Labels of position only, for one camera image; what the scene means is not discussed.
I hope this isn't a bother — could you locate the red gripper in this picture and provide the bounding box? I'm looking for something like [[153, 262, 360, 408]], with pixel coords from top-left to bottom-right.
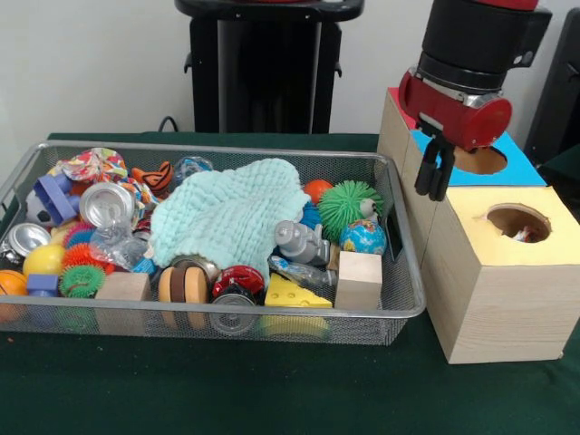
[[399, 69, 514, 202]]

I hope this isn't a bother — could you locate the green spiky ball with eyes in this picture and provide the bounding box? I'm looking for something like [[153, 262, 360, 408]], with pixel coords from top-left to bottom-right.
[[318, 180, 385, 243]]

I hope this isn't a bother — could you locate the orange toy basketball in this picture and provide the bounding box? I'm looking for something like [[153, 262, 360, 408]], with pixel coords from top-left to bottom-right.
[[0, 269, 28, 300]]

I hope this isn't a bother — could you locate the clear mesh bin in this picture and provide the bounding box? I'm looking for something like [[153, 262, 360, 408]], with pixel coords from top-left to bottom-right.
[[0, 139, 428, 348]]

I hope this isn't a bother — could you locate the wooden box with three holes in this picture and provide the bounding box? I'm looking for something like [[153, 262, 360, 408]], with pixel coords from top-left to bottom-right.
[[378, 86, 580, 365]]

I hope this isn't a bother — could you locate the blue globe ball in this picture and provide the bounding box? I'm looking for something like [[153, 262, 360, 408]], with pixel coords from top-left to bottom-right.
[[339, 220, 388, 257]]

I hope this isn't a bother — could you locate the red ball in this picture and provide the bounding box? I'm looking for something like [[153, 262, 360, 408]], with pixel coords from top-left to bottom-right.
[[304, 179, 334, 206]]

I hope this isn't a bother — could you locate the dark green side table cloth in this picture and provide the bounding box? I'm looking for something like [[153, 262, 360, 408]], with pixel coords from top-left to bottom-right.
[[540, 145, 580, 218]]

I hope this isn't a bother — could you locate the plain wooden block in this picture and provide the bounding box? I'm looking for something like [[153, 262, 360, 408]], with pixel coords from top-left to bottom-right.
[[334, 252, 384, 312]]

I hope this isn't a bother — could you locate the yellow cheese wedge toy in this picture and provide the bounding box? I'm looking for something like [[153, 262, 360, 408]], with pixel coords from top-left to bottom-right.
[[264, 275, 334, 311]]

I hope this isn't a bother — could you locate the mint green muslin cloth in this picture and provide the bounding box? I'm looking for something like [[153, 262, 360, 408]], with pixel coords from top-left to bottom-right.
[[148, 159, 311, 275]]

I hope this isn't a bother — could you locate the dark green tablecloth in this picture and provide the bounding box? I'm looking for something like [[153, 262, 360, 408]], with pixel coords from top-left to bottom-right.
[[0, 132, 580, 435]]

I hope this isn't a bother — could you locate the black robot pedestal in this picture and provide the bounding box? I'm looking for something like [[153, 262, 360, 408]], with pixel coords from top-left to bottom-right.
[[175, 0, 368, 135]]

